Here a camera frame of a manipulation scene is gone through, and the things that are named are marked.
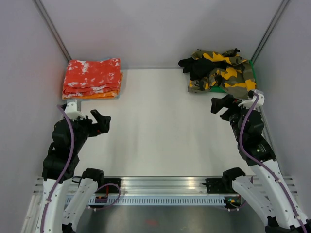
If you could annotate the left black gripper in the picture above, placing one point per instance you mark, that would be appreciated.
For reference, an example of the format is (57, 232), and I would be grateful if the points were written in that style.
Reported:
(102, 125)

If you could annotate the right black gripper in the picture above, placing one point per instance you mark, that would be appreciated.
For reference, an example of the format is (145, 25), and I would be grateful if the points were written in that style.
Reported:
(217, 103)

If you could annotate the camouflage yellow green trousers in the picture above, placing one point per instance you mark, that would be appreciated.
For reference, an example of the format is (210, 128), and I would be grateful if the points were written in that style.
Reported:
(200, 86)

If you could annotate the black trousers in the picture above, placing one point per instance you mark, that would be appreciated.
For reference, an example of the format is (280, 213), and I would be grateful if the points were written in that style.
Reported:
(200, 68)

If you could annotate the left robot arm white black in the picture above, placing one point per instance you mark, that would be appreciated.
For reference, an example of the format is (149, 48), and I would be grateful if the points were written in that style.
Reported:
(68, 137)

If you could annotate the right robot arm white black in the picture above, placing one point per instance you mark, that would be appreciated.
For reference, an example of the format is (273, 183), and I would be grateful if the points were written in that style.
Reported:
(277, 208)

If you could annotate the orange folded trousers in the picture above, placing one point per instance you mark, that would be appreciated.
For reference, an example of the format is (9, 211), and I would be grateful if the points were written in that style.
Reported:
(100, 92)

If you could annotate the red white folded trousers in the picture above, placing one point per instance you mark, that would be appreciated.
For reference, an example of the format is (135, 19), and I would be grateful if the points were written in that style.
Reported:
(82, 74)

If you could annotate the green plastic tray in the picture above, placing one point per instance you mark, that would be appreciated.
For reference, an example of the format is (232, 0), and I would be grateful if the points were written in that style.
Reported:
(237, 79)

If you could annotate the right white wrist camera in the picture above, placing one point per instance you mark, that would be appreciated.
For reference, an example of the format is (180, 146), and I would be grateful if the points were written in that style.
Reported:
(254, 96)

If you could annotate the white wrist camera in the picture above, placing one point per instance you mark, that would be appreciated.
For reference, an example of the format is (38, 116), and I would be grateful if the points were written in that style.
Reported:
(73, 110)
(254, 96)

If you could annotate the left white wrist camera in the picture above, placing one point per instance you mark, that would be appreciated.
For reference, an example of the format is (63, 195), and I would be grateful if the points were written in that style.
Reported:
(73, 110)

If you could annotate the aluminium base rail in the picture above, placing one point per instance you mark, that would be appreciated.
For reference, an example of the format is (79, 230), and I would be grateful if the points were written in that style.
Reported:
(165, 185)

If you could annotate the white slotted cable duct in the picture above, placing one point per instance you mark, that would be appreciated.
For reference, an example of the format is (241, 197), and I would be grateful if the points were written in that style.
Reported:
(158, 201)

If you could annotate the right corner aluminium post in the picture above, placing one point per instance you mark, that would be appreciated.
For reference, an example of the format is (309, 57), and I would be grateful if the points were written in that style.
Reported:
(272, 25)

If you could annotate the corner aluminium post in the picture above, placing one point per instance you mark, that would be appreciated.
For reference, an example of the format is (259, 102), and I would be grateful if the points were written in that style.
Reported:
(51, 27)
(272, 25)

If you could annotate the left corner aluminium post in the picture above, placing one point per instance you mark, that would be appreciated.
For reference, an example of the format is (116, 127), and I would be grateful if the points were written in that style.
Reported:
(51, 27)

